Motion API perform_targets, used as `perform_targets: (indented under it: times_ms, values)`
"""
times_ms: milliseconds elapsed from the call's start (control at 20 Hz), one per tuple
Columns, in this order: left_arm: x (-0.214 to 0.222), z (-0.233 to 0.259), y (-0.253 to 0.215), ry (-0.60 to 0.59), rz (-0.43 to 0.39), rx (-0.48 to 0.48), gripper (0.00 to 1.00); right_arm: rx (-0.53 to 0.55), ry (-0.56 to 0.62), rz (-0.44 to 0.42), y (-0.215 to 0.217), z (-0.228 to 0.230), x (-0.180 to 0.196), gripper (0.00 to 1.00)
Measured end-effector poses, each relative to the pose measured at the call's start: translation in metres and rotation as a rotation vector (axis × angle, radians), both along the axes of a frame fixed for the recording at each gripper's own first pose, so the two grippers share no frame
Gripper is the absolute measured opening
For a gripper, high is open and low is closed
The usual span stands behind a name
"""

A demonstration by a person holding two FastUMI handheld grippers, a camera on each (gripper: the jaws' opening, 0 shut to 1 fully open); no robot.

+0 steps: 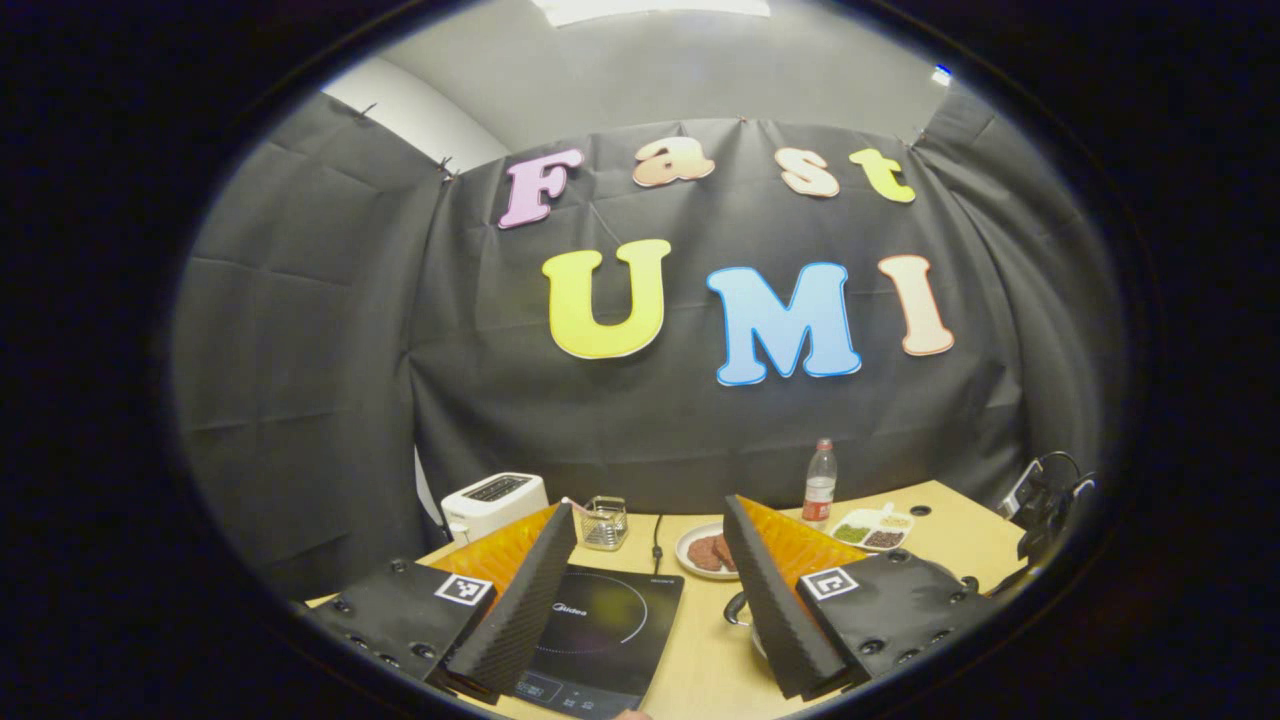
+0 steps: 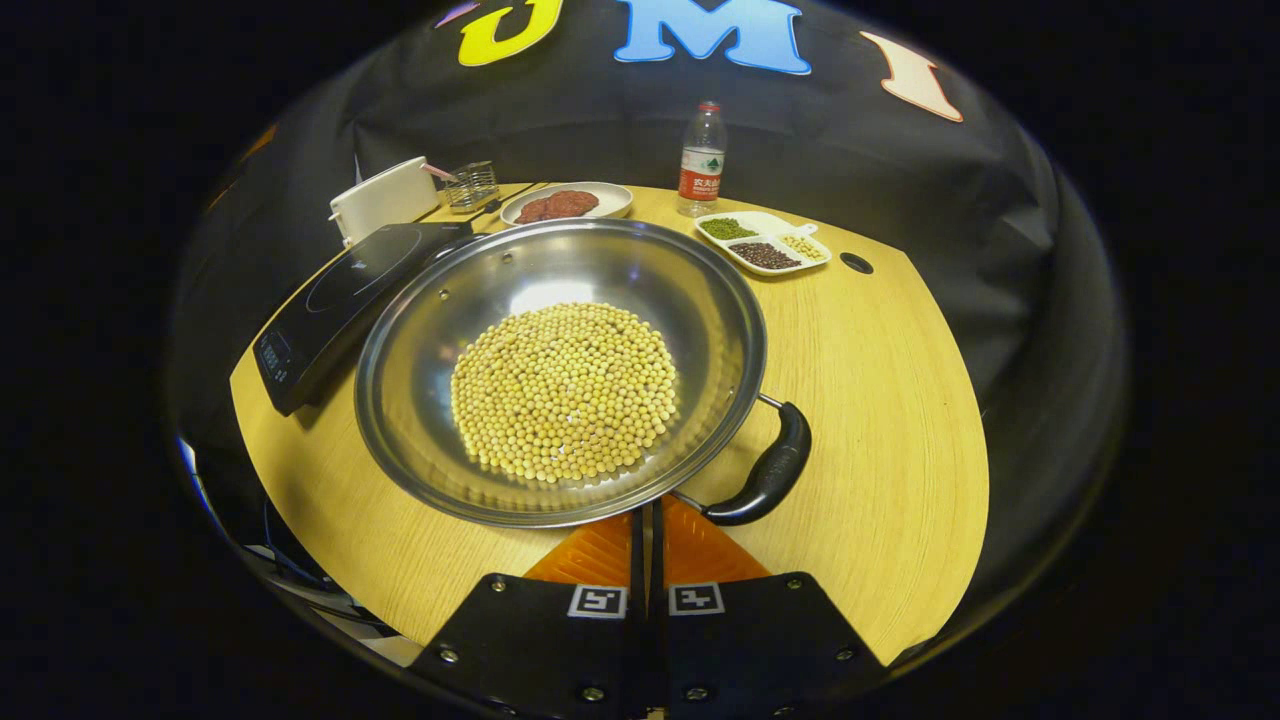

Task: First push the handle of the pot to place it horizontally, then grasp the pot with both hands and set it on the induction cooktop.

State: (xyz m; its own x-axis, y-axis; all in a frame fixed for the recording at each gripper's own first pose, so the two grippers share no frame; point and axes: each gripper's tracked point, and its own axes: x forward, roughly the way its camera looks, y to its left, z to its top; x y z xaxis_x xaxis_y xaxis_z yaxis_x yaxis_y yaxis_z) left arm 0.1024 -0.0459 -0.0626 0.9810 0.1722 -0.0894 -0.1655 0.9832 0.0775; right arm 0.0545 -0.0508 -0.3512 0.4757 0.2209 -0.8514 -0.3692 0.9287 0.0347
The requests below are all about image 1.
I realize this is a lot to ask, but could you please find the clear plastic water bottle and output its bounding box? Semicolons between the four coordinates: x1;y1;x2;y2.
802;438;839;528

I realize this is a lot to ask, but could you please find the stainless steel pot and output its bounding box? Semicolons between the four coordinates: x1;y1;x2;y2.
724;588;773;659

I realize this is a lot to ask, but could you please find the white toaster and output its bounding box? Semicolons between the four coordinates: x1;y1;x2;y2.
441;472;549;546

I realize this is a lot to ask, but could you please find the small wire basket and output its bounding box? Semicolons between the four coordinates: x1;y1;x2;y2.
580;496;629;552

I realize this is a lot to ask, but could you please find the black induction cooktop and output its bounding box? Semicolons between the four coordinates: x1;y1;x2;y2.
515;565;686;720

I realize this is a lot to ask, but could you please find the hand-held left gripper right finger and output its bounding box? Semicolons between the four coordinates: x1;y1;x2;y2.
722;494;996;701

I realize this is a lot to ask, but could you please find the black backdrop cloth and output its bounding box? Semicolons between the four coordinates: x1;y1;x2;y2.
172;85;1126;601

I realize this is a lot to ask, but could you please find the white divided plate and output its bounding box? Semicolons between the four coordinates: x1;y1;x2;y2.
828;503;915;553

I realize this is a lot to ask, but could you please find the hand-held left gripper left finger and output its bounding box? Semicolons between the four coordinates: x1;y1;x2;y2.
305;502;579;706

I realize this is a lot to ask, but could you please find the round white plate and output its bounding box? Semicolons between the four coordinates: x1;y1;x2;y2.
676;522;743;581

